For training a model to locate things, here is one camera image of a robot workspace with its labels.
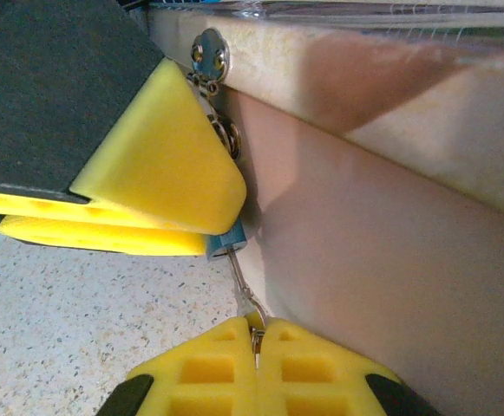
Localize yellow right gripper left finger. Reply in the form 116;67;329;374
126;315;260;416

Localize silver key with ring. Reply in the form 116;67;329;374
226;245;269;369

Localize small blue padlock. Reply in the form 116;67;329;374
205;216;249;263

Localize pink illustrated tin box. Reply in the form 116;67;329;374
147;0;504;416

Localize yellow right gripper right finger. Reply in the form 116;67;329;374
257;317;403;416

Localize silver metal hasp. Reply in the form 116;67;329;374
188;28;242;161

